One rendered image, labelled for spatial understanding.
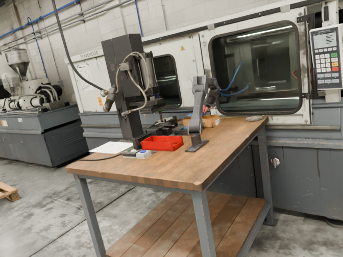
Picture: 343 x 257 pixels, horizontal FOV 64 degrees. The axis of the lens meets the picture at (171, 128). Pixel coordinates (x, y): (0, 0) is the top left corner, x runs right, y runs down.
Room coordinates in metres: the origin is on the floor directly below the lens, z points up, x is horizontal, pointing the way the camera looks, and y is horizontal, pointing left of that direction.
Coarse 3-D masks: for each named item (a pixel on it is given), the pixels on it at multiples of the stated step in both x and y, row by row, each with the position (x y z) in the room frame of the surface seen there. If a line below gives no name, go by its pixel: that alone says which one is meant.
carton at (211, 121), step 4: (204, 116) 2.11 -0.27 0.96; (208, 116) 2.09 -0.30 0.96; (212, 116) 2.07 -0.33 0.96; (216, 116) 2.05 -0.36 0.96; (184, 120) 2.09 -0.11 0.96; (188, 120) 2.07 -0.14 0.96; (204, 120) 1.99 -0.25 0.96; (208, 120) 1.97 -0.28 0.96; (212, 120) 2.08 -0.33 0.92; (216, 120) 2.02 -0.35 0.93; (184, 124) 2.09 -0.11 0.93; (188, 124) 2.07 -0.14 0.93; (204, 124) 1.99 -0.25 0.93; (208, 124) 1.97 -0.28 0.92; (212, 124) 1.95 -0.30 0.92; (216, 124) 2.01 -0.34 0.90
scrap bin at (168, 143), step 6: (150, 138) 1.80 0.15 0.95; (156, 138) 1.79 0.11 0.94; (162, 138) 1.76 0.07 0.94; (168, 138) 1.73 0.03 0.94; (174, 138) 1.71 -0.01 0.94; (180, 138) 1.68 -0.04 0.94; (144, 144) 1.71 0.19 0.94; (150, 144) 1.68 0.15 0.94; (156, 144) 1.65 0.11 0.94; (162, 144) 1.62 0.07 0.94; (168, 144) 1.60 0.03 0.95; (174, 144) 1.70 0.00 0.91; (180, 144) 1.65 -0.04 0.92; (156, 150) 1.66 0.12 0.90; (162, 150) 1.63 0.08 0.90; (168, 150) 1.60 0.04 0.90; (174, 150) 1.58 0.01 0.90
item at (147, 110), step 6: (150, 96) 1.94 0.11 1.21; (132, 102) 2.02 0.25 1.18; (138, 102) 1.99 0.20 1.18; (144, 102) 1.95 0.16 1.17; (150, 102) 1.92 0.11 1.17; (156, 102) 1.89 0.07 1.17; (144, 108) 1.91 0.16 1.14; (150, 108) 1.87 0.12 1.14; (156, 108) 1.90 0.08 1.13; (162, 108) 1.95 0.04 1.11; (144, 114) 1.91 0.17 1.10
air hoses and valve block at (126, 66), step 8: (56, 8) 2.03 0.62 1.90; (56, 16) 2.02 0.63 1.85; (64, 40) 2.01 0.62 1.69; (128, 56) 1.91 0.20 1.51; (136, 56) 1.90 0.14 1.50; (72, 64) 2.00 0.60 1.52; (120, 64) 1.96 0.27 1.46; (128, 64) 1.92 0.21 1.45; (128, 72) 1.94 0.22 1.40; (144, 96) 1.88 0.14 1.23; (144, 104) 1.88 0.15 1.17; (128, 112) 1.98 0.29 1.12
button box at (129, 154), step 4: (124, 152) 1.64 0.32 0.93; (128, 152) 1.63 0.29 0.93; (132, 152) 1.61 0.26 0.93; (136, 152) 1.60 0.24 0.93; (116, 156) 1.68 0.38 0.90; (124, 156) 1.64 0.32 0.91; (128, 156) 1.62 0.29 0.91; (132, 156) 1.60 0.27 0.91; (80, 160) 1.74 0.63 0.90; (84, 160) 1.72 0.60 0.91; (88, 160) 1.70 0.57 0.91; (92, 160) 1.69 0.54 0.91; (96, 160) 1.68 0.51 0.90
